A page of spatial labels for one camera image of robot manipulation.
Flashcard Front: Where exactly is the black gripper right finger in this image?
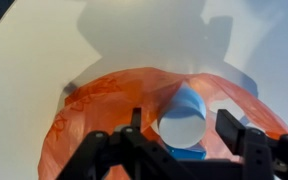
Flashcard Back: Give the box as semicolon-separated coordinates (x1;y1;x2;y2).
215;108;288;180

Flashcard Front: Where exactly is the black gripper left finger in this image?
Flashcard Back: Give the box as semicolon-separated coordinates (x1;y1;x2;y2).
55;107;198;180

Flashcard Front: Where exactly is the white bottle with blue label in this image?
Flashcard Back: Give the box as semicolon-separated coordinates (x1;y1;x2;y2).
157;81;208;150

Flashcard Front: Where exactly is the orange plastic bag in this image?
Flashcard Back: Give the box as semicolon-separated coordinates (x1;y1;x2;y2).
37;66;288;180

